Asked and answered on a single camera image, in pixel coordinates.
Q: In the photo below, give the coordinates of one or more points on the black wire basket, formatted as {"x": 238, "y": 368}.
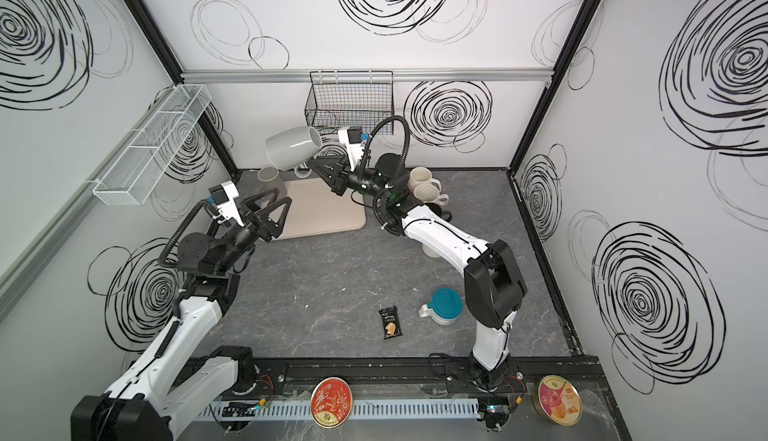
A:
{"x": 341, "y": 99}

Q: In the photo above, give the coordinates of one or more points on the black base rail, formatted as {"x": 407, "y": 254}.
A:
{"x": 433, "y": 368}

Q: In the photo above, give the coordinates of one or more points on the white mesh wall shelf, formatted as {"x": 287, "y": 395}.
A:
{"x": 161, "y": 133}

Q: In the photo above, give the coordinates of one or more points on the tall dark grey mug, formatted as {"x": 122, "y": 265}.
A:
{"x": 269, "y": 178}

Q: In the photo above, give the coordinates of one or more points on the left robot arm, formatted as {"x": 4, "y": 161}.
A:
{"x": 148, "y": 401}

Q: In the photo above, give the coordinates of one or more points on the cream speckled mug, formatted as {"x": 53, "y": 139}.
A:
{"x": 430, "y": 193}

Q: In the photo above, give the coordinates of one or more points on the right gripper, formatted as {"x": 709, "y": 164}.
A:
{"x": 335, "y": 179}

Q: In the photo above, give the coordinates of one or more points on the teal lidded white mug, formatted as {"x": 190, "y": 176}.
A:
{"x": 444, "y": 307}

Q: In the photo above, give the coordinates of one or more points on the large white mug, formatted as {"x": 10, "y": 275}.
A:
{"x": 422, "y": 175}

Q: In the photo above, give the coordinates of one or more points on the pink yellow round tin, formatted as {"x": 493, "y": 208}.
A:
{"x": 557, "y": 401}

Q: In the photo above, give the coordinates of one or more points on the wide cream white mug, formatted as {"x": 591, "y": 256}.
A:
{"x": 428, "y": 251}

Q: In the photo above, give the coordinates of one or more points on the black snack packet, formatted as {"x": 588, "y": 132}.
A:
{"x": 390, "y": 322}

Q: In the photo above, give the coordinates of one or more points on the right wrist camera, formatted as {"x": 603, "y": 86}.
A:
{"x": 353, "y": 139}

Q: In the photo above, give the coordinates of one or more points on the light grey mug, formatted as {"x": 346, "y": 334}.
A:
{"x": 291, "y": 148}

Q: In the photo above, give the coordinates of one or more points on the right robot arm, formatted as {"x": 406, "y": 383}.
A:
{"x": 493, "y": 285}

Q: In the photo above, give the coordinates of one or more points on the white slotted cable duct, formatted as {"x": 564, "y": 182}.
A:
{"x": 366, "y": 409}

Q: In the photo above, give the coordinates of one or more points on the red round tin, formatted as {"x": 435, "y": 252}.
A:
{"x": 331, "y": 402}

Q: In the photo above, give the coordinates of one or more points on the beige serving tray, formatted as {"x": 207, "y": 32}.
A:
{"x": 315, "y": 210}

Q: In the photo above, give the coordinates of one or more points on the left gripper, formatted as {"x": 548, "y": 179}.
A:
{"x": 250, "y": 225}

